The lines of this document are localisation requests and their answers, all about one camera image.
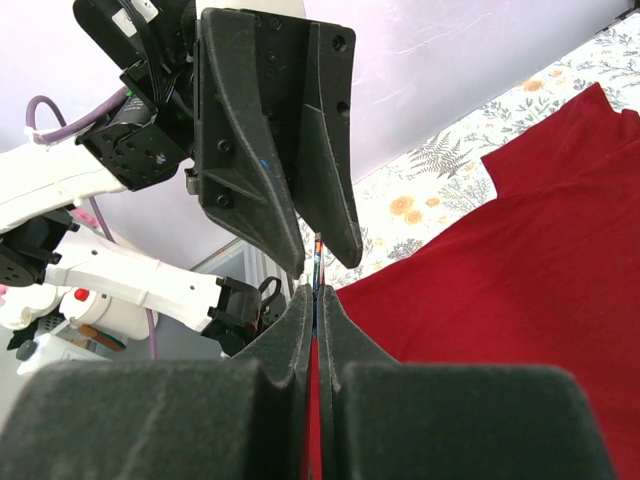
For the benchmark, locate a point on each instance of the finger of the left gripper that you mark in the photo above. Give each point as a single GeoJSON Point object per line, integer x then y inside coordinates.
{"type": "Point", "coordinates": [323, 193]}

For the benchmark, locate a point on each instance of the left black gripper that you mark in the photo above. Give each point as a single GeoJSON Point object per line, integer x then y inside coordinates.
{"type": "Point", "coordinates": [143, 138]}

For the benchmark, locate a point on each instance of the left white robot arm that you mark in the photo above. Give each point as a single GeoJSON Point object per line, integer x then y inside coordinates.
{"type": "Point", "coordinates": [41, 243]}

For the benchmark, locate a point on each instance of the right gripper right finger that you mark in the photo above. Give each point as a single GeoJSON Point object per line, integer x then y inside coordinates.
{"type": "Point", "coordinates": [381, 419]}

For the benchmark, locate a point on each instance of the floral table mat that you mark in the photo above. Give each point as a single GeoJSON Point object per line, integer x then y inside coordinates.
{"type": "Point", "coordinates": [405, 203]}

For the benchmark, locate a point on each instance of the red t-shirt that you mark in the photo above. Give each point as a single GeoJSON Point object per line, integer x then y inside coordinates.
{"type": "Point", "coordinates": [545, 274]}

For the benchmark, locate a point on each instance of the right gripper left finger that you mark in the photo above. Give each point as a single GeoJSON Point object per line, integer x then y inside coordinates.
{"type": "Point", "coordinates": [240, 418]}

